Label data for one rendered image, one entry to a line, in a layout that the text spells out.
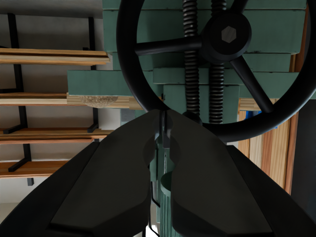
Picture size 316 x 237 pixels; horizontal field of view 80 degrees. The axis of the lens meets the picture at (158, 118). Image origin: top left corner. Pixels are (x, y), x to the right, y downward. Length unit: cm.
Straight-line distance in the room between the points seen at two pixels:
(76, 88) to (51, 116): 268
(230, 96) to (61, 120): 289
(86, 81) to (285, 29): 46
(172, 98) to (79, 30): 277
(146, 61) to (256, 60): 25
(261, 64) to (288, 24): 10
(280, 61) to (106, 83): 40
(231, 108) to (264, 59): 17
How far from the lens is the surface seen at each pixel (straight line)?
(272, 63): 51
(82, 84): 49
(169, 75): 36
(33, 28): 327
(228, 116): 38
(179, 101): 36
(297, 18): 55
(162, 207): 71
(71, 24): 311
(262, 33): 51
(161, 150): 84
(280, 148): 213
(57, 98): 255
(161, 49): 27
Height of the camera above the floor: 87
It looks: 10 degrees up
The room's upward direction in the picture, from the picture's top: 179 degrees counter-clockwise
